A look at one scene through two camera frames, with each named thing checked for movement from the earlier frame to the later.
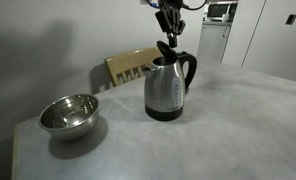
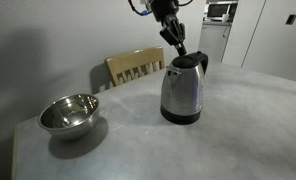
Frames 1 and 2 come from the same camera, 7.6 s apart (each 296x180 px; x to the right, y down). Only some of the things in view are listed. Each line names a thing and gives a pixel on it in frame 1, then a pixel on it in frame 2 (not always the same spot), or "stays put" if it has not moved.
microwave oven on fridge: x=220 y=11 stays put
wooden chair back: x=129 y=66 stays put
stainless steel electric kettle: x=165 y=82 -> x=182 y=89
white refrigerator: x=213 y=38 stays put
